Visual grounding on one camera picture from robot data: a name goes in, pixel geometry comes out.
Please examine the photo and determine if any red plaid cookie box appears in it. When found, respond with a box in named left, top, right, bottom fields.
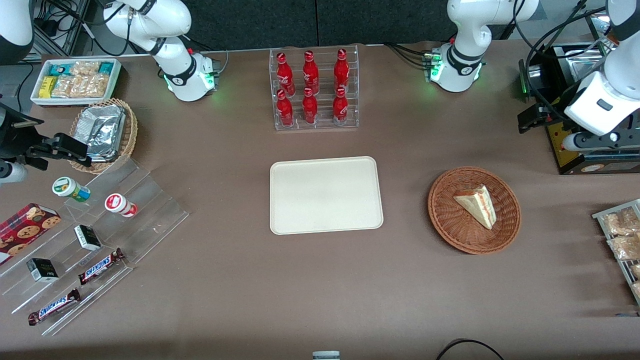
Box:
left=0, top=202, right=62, bottom=266

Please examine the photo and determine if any clear bag of crackers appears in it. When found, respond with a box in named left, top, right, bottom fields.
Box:
left=70, top=60, right=101, bottom=79
left=51, top=74, right=110, bottom=99

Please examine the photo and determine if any white rectangular snack bin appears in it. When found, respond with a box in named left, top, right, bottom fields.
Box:
left=30, top=58, right=123, bottom=108

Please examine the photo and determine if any snickers chocolate bar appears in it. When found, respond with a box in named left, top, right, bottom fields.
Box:
left=27, top=288, right=82, bottom=327
left=77, top=247, right=126, bottom=286

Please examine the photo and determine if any small black carton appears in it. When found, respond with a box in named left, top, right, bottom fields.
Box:
left=26, top=257, right=60, bottom=283
left=73, top=224, right=103, bottom=252

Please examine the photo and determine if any red lid snack cup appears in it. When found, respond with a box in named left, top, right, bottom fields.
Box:
left=104, top=193, right=138, bottom=218

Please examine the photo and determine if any triangular sandwich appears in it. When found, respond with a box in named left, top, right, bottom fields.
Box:
left=452, top=184, right=498, bottom=231

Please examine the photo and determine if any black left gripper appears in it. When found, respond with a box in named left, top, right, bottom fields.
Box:
left=517, top=101, right=640, bottom=152

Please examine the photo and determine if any black loop cable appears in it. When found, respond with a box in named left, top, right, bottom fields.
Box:
left=435, top=338, right=506, bottom=360

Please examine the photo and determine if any grey metal wire rack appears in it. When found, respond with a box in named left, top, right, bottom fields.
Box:
left=591, top=198, right=640, bottom=307

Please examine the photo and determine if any clear acrylic bottle rack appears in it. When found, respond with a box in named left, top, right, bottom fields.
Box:
left=269, top=44, right=360, bottom=132

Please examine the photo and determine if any black glass food display case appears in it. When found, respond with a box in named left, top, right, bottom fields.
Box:
left=518, top=14, right=640, bottom=176

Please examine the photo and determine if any silver foil packet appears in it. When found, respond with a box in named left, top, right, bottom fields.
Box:
left=76, top=104, right=127, bottom=163

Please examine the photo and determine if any yellow snack pack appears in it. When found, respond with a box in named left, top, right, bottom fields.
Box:
left=39, top=75, right=59, bottom=99

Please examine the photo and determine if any aluminium frame with cables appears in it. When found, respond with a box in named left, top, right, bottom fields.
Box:
left=29, top=0, right=108, bottom=57

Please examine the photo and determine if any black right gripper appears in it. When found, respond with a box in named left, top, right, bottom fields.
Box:
left=0, top=102, right=94, bottom=172

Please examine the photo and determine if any cream plastic tray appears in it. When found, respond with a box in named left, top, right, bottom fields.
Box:
left=269, top=156, right=384, bottom=236

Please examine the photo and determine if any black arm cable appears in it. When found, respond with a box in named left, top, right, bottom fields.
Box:
left=512, top=0, right=608, bottom=126

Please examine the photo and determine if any small oval wicker basket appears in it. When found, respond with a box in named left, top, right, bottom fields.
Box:
left=68, top=98, right=139, bottom=175

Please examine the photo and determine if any grey base cable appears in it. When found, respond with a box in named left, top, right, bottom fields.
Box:
left=186, top=35, right=230, bottom=76

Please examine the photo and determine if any large round wicker basket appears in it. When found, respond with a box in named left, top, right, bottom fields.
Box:
left=427, top=166, right=522, bottom=256

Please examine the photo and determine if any red cola bottle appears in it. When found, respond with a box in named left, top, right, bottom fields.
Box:
left=302, top=50, right=320, bottom=95
left=302, top=87, right=319, bottom=125
left=332, top=86, right=349, bottom=126
left=276, top=52, right=296, bottom=96
left=334, top=48, right=350, bottom=93
left=276, top=89, right=295, bottom=128

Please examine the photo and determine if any clear acrylic stepped display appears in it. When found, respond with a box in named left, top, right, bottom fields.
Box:
left=0, top=157, right=190, bottom=337

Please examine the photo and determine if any black base cable bundle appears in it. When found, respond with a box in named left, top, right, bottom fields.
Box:
left=383, top=42, right=434, bottom=70

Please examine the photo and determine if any green lid snack cup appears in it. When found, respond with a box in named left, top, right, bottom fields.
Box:
left=52, top=176, right=92, bottom=203

